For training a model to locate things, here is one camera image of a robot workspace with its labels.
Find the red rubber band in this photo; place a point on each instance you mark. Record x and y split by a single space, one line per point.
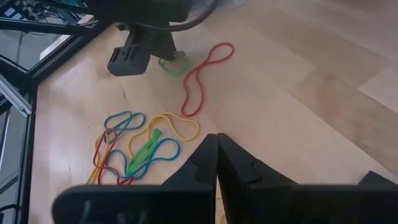
96 152
202 93

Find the silver aluminium bracket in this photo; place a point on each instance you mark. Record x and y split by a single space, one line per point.
15 96

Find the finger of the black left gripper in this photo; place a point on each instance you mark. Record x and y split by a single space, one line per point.
164 45
129 62

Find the blue rubber band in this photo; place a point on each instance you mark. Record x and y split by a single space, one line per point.
124 112
177 149

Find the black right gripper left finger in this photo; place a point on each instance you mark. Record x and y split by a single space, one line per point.
155 205

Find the black aluminium table frame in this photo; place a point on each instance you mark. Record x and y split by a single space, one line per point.
31 102

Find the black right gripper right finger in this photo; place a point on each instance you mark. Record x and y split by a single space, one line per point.
280 205

